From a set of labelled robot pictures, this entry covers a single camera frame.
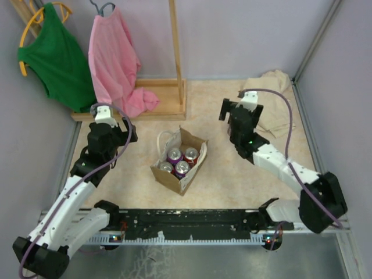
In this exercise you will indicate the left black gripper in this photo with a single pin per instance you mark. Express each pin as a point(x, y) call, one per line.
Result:
point(124, 135)

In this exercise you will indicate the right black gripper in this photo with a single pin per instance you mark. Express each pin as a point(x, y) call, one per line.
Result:
point(226, 107)

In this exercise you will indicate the brown canvas bag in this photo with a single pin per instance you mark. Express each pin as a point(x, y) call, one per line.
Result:
point(182, 139)

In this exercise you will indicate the purple Fanta can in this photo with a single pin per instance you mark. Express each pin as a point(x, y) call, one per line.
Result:
point(174, 155)

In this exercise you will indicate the red Coca-Cola can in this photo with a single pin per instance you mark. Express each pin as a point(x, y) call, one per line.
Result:
point(191, 156)

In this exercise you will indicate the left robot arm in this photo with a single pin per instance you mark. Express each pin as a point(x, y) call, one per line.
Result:
point(47, 250)

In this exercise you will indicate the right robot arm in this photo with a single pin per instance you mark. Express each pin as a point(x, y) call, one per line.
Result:
point(320, 202)

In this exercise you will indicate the beige folded cloth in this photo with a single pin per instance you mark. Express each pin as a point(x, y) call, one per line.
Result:
point(275, 115)

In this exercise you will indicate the front left silver-top can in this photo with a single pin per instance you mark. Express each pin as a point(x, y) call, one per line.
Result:
point(166, 166)

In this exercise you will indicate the front purple soda can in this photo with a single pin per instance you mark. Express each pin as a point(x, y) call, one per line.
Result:
point(181, 169)

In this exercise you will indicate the wooden clothes rack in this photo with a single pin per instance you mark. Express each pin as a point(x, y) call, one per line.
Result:
point(171, 91)

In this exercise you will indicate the pink t-shirt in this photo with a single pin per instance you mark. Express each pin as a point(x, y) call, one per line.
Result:
point(114, 65)

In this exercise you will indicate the green tank top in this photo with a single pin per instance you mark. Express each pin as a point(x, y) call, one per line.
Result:
point(58, 61)

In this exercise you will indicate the grey clothes hanger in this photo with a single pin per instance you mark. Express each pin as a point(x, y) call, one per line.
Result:
point(100, 10)

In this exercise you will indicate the yellow clothes hanger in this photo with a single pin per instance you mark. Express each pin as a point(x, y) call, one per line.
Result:
point(37, 18)

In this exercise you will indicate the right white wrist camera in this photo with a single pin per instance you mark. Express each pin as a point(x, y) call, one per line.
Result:
point(249, 99)

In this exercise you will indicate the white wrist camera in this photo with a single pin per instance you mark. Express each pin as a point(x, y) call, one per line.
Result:
point(249, 99)
point(103, 115)

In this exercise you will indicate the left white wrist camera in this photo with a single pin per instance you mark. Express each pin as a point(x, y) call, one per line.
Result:
point(103, 115)

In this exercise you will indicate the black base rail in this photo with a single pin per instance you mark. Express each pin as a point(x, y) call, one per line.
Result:
point(194, 227)

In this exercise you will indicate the aluminium frame rail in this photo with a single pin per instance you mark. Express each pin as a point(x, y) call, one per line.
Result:
point(112, 228)

